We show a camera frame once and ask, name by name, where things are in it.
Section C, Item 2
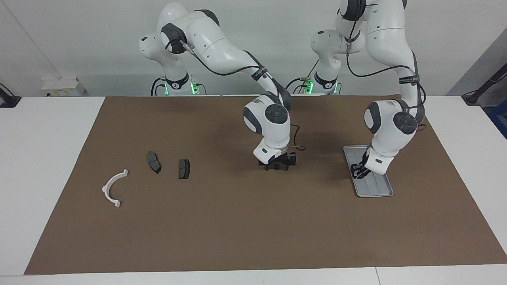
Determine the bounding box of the silver metal tray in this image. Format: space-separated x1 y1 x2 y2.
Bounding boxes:
343 145 394 198

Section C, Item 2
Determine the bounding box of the brown table mat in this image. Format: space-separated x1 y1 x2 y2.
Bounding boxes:
24 95 507 275

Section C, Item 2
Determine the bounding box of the long dark brake pad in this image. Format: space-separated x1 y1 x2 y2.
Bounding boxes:
147 152 162 174

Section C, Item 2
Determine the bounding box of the blue box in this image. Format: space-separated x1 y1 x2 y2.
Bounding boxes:
489 109 507 139

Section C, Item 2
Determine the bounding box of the black stand pole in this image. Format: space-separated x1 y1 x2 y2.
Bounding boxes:
461 63 507 105

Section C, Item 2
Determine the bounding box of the white power box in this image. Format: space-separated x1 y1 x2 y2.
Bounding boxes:
42 77 86 97

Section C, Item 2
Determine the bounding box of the black left base cable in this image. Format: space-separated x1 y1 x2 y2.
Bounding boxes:
283 59 320 95

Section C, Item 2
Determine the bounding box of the black base cable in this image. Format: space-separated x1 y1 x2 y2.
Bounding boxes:
151 76 167 96
283 59 320 95

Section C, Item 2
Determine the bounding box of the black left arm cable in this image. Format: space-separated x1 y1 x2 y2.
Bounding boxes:
345 16 427 131

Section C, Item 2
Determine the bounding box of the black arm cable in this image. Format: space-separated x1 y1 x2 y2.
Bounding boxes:
164 38 305 153
345 16 427 131

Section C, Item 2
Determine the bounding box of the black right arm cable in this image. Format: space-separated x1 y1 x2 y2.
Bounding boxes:
164 38 305 153

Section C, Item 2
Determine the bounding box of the black right base cable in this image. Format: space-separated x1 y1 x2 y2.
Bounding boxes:
151 76 167 96

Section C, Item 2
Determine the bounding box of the white semicircular bracket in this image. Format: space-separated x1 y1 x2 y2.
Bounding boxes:
102 169 129 208

